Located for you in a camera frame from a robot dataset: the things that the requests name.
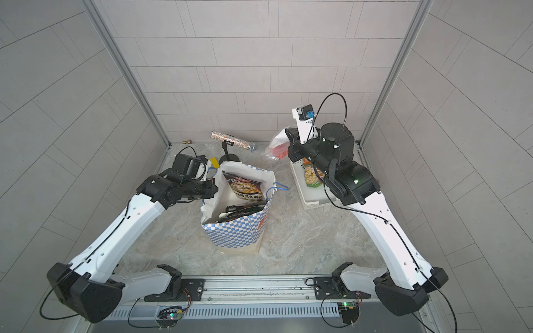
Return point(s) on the aluminium rail frame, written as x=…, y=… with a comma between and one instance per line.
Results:
x=258, y=291

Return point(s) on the purple black fish packet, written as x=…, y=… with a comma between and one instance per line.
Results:
x=245, y=189

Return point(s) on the black red condiment packet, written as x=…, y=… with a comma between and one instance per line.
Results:
x=234, y=212

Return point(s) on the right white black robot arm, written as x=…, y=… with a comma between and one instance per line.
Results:
x=406, y=283

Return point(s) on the green yellow food packet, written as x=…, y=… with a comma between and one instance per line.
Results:
x=313, y=176

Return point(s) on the left circuit board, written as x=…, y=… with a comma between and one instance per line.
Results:
x=170, y=315

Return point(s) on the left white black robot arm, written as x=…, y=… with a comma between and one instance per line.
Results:
x=100, y=259

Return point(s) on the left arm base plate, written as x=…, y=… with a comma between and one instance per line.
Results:
x=189, y=289

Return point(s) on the right circuit board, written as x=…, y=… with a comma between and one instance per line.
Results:
x=349, y=312

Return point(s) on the white plastic basket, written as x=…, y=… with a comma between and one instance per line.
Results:
x=311, y=197

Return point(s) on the clear red pouch packet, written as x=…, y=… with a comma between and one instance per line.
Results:
x=278, y=146

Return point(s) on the blue checkered paper bag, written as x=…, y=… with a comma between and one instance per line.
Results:
x=243, y=235

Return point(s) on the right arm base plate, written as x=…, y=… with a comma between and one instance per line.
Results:
x=333, y=288

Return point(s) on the black microphone stand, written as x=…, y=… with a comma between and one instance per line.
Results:
x=227, y=157

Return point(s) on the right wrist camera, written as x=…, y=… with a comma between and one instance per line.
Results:
x=305, y=120

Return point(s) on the yellow block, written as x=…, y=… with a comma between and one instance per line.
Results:
x=214, y=163

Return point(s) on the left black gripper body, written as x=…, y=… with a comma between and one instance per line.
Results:
x=208, y=188

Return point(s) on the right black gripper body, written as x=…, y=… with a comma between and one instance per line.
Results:
x=300, y=151

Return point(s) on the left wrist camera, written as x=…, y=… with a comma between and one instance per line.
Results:
x=191, y=167

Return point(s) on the circuit board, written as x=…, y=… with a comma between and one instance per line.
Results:
x=170, y=315
x=349, y=312

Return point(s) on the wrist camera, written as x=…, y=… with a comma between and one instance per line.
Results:
x=191, y=167
x=305, y=120

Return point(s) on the glitter microphone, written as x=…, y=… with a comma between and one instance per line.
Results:
x=234, y=141

